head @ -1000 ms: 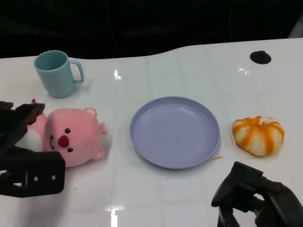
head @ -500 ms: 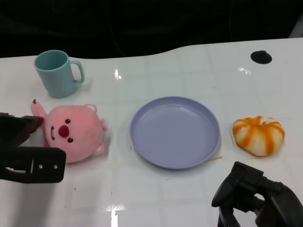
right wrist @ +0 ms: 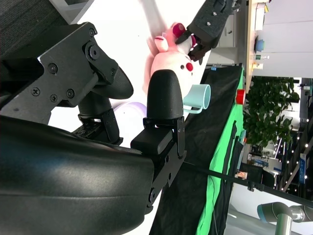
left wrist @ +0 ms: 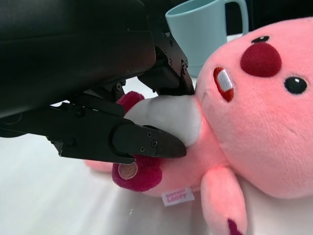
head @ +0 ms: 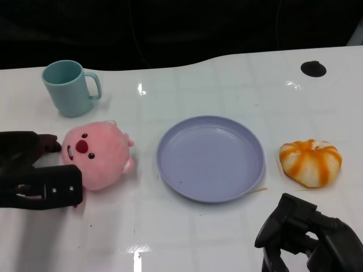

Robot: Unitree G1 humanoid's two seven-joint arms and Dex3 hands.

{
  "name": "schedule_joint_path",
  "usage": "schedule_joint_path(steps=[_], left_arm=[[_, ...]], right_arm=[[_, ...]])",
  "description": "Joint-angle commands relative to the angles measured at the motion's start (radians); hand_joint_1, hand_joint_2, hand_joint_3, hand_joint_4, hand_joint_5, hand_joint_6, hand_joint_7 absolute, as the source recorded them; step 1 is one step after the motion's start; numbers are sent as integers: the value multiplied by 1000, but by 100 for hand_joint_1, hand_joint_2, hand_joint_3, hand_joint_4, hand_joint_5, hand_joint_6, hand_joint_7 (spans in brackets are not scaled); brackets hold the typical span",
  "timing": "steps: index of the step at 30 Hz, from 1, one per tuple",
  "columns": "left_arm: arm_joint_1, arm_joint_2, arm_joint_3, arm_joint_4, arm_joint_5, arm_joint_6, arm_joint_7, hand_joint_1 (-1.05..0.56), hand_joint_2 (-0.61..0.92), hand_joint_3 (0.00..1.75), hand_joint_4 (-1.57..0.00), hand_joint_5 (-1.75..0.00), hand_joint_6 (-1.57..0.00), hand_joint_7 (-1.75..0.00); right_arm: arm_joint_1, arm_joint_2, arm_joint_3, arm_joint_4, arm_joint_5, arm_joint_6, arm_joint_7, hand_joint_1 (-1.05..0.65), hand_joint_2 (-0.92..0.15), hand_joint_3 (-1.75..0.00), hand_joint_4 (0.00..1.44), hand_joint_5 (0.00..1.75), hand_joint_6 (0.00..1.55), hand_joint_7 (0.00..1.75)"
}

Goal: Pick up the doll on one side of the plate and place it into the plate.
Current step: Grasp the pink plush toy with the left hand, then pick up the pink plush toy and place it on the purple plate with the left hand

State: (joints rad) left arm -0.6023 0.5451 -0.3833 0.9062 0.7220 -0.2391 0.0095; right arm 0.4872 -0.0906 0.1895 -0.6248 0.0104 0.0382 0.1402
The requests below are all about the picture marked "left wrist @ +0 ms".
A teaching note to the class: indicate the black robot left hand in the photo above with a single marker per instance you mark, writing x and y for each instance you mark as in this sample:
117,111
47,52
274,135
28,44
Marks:
73,61

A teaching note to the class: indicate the pink plush beaver doll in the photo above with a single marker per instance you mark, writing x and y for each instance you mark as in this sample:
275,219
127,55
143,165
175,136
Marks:
256,134

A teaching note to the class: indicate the teal plastic mug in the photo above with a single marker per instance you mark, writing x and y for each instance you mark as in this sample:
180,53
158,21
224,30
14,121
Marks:
195,31

